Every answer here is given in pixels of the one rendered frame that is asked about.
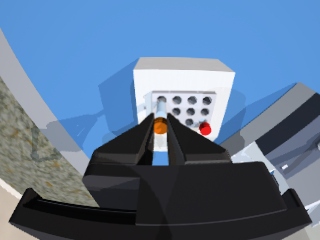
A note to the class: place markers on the blue bench mat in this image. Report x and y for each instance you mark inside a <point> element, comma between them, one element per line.
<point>80,54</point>

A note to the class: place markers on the red tube cap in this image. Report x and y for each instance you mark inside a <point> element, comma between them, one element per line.
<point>204,127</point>

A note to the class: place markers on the orange-capped sample tube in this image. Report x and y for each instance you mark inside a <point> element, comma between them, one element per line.
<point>160,121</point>

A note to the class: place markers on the white block with round holes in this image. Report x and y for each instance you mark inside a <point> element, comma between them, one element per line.
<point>190,78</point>

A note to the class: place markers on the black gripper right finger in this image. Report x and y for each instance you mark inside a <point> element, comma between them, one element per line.
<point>192,148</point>

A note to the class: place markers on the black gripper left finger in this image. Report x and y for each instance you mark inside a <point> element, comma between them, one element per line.
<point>129,147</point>

